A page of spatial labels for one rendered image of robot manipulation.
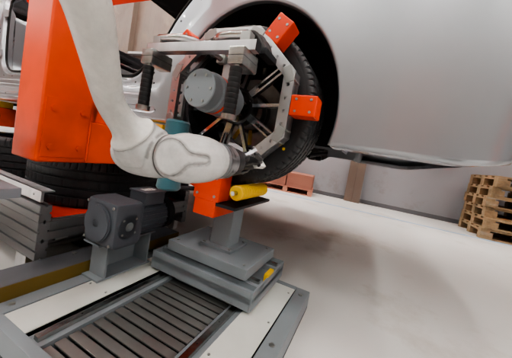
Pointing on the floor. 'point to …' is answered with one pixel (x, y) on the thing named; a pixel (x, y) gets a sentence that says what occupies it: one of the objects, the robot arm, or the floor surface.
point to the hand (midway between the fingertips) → (258, 164)
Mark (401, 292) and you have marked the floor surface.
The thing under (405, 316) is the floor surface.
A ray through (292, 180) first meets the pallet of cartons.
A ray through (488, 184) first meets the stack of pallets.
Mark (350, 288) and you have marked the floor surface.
